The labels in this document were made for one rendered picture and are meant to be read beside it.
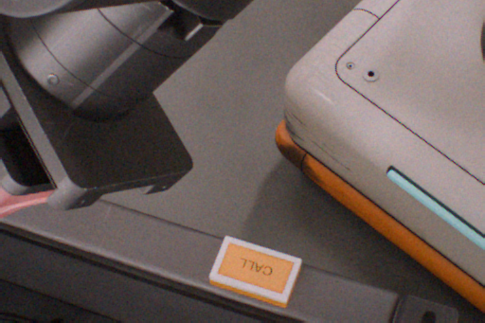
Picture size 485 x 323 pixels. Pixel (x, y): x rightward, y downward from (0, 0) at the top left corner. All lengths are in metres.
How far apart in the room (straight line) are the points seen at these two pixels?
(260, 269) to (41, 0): 0.43
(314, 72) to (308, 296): 0.91
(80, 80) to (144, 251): 0.35
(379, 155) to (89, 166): 1.19
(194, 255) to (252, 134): 1.15
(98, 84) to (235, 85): 1.53
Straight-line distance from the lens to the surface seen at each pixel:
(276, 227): 1.74
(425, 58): 1.58
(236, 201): 1.76
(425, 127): 1.52
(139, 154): 0.36
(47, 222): 0.70
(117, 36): 0.33
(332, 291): 0.67
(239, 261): 0.67
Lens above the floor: 1.57
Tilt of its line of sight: 60 degrees down
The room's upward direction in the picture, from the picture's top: 3 degrees counter-clockwise
